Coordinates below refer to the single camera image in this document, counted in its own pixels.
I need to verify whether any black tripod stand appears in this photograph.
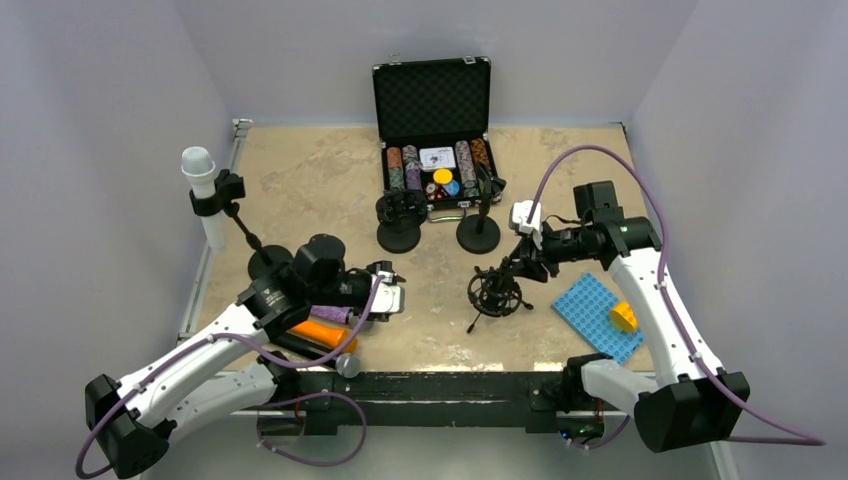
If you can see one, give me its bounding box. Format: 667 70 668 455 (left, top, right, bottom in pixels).
466 257 534 334

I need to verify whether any purple glitter microphone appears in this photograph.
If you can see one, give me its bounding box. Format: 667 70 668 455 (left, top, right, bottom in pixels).
310 305 355 325

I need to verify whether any black clip microphone stand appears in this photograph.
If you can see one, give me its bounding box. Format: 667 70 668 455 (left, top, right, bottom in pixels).
456 163 506 254

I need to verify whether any orange microphone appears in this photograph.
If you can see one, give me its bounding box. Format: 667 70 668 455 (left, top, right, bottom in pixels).
289 320 351 349

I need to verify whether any black silver-mesh microphone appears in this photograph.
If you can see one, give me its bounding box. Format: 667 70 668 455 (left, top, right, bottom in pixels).
269 333 361 379

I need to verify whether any black shock-mount microphone stand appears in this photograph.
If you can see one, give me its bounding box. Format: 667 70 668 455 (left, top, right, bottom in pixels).
375 189 428 254

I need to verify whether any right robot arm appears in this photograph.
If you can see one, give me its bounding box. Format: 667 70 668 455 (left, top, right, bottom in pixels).
505 181 750 453

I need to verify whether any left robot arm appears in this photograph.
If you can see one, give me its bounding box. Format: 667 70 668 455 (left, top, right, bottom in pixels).
75 234 405 479

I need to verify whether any black left microphone stand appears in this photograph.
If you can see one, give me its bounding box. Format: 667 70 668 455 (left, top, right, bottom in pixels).
215 169 293 280

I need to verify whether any white microphone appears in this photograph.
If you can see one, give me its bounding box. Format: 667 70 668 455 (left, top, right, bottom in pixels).
181 146 226 254

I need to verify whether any blue building baseplate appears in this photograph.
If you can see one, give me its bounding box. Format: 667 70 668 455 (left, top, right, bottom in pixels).
551 273 645 365

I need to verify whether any yellow building brick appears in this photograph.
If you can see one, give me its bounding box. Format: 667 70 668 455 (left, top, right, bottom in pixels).
609 302 640 334

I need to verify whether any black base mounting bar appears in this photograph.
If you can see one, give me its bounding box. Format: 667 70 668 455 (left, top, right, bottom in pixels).
235 370 631 439

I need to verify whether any black poker chip case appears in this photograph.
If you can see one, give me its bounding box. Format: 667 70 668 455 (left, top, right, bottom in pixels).
371 56 499 215

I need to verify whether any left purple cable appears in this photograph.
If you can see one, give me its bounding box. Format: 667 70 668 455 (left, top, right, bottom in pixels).
74 274 386 480

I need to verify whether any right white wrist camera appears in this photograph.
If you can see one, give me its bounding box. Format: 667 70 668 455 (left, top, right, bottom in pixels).
508 200 543 250

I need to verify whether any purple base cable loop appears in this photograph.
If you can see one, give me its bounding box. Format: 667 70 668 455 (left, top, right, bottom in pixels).
256 392 370 469

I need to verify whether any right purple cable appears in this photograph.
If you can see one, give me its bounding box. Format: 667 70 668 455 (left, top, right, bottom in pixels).
526 144 827 447

